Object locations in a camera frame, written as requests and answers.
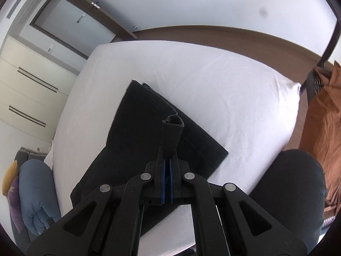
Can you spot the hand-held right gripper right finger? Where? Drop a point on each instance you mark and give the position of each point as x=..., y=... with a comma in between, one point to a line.
x=171, y=184

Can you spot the white air vent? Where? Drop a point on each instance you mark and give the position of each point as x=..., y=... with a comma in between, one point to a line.
x=20, y=0

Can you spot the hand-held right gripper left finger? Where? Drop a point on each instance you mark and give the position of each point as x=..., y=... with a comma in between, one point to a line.
x=161, y=184

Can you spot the brown wooden door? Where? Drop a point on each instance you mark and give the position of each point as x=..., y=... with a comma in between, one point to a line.
x=106, y=13

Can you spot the purple pillow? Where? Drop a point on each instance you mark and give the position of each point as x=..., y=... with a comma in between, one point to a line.
x=16, y=205

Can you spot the cream wardrobe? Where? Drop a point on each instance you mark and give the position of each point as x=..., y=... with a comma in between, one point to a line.
x=32, y=96

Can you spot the black pants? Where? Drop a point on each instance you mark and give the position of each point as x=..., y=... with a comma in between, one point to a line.
x=138, y=117

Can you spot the orange cloth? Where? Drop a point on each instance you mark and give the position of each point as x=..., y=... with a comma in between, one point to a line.
x=322, y=128

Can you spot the white pillow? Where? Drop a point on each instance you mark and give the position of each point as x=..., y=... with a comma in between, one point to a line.
x=49, y=154

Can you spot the brown door frame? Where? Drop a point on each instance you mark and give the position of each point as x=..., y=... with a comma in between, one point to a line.
x=57, y=40

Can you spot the blue rolled duvet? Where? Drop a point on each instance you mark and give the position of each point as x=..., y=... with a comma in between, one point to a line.
x=37, y=192

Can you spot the black metal rack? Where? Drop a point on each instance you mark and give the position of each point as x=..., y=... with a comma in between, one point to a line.
x=310, y=85

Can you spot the person's right leg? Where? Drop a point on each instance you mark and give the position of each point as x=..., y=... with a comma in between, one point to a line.
x=290, y=192

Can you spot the bed with white sheet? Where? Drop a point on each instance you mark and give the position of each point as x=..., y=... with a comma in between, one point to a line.
x=213, y=85

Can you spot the yellow pillow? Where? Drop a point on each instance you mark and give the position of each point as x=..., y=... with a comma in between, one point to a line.
x=10, y=177

